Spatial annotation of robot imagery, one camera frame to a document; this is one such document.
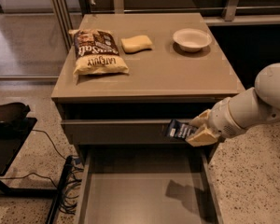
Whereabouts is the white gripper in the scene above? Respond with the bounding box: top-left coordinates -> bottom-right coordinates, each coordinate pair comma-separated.
185,97 -> 248,147

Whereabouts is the dark blue rxbar wrapper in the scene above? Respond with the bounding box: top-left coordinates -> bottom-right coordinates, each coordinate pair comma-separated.
166,119 -> 197,140

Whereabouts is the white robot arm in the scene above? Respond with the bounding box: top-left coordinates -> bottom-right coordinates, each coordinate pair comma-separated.
186,63 -> 280,147

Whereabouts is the open grey middle drawer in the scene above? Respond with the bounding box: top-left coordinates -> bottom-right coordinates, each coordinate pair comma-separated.
74,149 -> 224,224

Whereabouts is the grey drawer cabinet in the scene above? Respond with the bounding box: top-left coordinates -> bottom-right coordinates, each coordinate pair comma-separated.
50,12 -> 248,224

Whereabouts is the closed grey top drawer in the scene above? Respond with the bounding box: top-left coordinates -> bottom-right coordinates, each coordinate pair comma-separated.
62,119 -> 185,145

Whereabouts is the white paper bowl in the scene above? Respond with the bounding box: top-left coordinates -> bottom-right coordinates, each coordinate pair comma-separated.
173,28 -> 212,52

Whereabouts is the yellow sponge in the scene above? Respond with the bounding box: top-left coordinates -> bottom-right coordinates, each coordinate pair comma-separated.
121,35 -> 153,53

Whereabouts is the brown yellow chip bag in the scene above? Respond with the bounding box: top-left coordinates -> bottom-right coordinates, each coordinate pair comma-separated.
69,29 -> 129,77

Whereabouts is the black power strip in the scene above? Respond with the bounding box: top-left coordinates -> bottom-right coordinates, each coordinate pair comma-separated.
45,156 -> 73,224

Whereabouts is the black side table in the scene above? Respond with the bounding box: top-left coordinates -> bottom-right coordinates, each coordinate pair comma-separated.
0,103 -> 57,199

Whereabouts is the black floor cable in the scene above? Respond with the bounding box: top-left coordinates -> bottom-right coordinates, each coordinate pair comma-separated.
32,128 -> 68,161

